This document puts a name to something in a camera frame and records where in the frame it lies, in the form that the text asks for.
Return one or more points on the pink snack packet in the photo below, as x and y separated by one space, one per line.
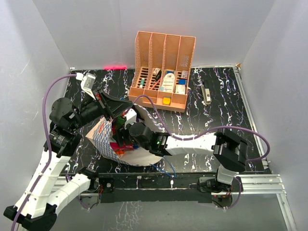
116 147

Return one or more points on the black grey stapler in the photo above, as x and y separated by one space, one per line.
206 93

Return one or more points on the white small box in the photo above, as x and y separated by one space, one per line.
180 89

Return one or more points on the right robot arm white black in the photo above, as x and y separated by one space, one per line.
225 145

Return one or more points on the orange snack packet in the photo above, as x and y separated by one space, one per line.
120 153

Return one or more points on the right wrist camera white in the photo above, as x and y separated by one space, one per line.
130 117

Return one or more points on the white label bottle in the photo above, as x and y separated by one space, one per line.
168 83

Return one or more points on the green white glue stick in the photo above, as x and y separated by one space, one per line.
141 83

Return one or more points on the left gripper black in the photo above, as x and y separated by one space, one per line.
114 107

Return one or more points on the pink marker strip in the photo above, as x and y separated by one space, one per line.
115 67

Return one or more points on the checkered paper bag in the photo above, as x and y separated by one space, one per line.
111 138

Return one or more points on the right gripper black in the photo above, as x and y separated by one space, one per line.
122 132

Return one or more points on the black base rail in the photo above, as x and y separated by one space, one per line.
156 186

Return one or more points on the peach desk organizer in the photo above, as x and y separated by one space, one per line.
157 54

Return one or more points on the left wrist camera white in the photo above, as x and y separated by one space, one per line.
87 83

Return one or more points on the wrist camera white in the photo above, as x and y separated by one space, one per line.
87 83
130 117

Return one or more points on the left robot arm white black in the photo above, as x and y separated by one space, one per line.
38 208

